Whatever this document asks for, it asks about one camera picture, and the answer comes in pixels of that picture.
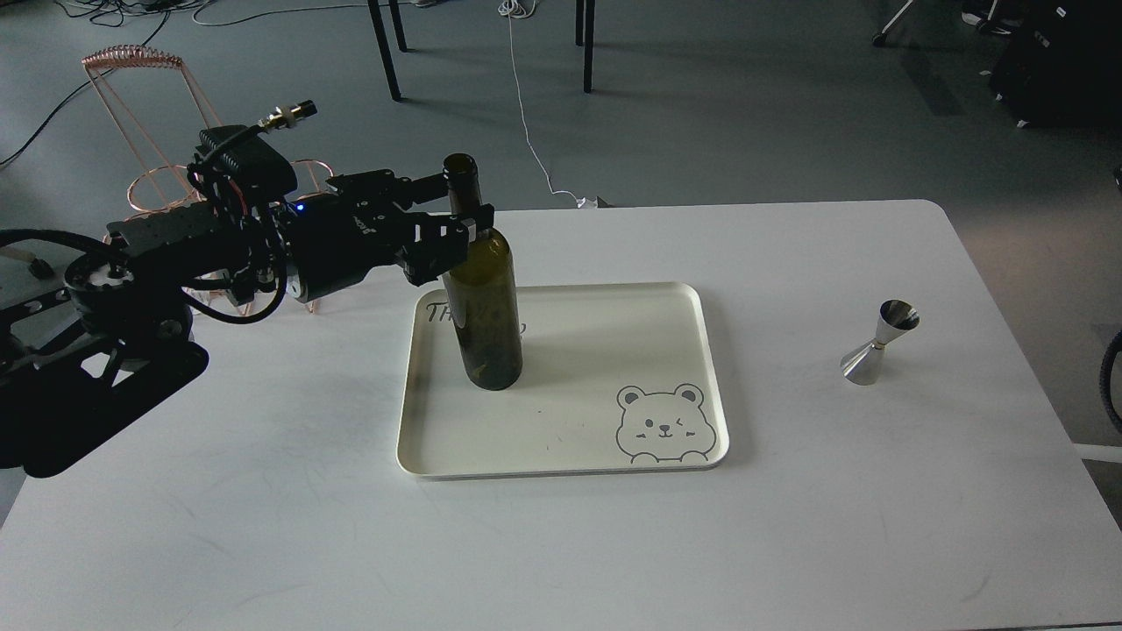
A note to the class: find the dark green wine bottle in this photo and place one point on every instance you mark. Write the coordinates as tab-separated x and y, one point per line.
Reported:
481	290

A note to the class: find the black table leg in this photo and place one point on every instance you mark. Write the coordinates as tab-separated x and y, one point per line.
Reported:
383	41
585	15

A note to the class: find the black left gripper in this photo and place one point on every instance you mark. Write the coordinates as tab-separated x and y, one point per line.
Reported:
334	238

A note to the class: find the black table leg left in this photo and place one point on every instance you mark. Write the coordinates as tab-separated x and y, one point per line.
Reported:
383	41

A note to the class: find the black equipment on floor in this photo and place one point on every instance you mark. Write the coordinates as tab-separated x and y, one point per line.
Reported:
1061	63

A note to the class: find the cream bear serving tray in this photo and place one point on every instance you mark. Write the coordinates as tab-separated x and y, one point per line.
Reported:
616	378

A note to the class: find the copper wire wine rack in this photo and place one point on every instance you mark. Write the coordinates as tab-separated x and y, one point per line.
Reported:
156	104

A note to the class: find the black table leg right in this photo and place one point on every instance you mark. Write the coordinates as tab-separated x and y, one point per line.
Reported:
585	15

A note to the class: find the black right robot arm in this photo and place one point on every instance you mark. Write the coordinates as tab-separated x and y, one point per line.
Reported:
1105	380

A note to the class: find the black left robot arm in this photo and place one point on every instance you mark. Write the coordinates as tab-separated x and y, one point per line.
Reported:
112	339

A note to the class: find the stainless steel jigger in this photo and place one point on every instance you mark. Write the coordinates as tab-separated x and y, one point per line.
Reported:
863	365

